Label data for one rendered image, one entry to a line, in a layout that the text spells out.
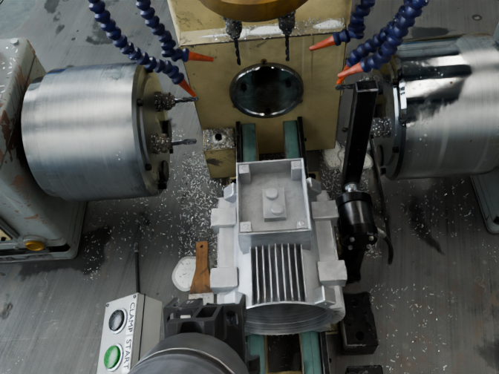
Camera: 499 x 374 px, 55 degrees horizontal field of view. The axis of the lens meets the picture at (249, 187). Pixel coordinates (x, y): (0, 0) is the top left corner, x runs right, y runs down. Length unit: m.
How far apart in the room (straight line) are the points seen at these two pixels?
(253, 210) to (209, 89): 0.35
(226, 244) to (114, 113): 0.28
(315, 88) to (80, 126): 0.46
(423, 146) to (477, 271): 0.34
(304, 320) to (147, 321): 0.25
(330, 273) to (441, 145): 0.28
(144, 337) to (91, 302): 0.36
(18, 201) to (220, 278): 0.41
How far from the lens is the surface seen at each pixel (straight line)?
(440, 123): 0.81
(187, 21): 1.02
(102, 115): 0.82
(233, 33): 0.72
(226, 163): 1.07
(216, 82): 0.96
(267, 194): 0.69
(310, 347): 0.83
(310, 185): 0.75
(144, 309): 0.72
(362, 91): 0.66
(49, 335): 1.07
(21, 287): 1.14
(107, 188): 0.87
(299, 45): 0.91
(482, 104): 0.83
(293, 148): 1.00
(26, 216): 0.98
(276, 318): 0.82
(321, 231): 0.74
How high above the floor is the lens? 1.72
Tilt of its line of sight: 58 degrees down
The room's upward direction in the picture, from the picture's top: 9 degrees counter-clockwise
